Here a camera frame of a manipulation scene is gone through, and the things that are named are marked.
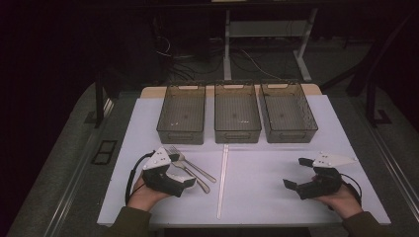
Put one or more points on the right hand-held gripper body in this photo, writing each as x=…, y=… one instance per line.
x=324, y=184

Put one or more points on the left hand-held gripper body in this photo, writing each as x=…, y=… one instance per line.
x=157, y=161

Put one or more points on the metal fork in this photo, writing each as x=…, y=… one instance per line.
x=197, y=168

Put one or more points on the transparent brown plastic bin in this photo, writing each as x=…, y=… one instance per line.
x=288, y=113
x=183, y=113
x=237, y=113

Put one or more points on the person's right hand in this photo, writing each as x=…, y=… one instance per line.
x=346, y=202

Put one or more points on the person's left hand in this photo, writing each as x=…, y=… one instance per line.
x=145, y=197

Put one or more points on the white table mat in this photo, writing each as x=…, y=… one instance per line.
x=263, y=197

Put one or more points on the black metal stand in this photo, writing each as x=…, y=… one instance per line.
x=372, y=105

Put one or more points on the white metal desk frame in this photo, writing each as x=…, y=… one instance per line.
x=263, y=29

